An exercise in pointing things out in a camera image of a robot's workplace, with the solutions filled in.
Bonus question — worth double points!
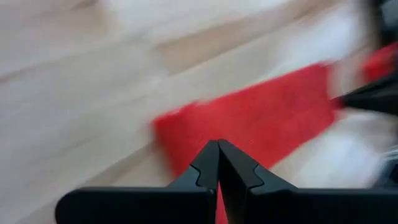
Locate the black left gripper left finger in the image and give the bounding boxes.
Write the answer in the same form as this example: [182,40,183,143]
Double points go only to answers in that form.
[55,139,220,224]

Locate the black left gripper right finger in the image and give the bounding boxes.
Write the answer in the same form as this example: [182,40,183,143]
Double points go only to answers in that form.
[217,138,398,224]

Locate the red bandage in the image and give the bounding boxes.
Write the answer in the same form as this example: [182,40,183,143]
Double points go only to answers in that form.
[151,42,398,224]

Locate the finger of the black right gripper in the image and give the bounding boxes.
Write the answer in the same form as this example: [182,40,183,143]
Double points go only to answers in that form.
[337,73,398,116]

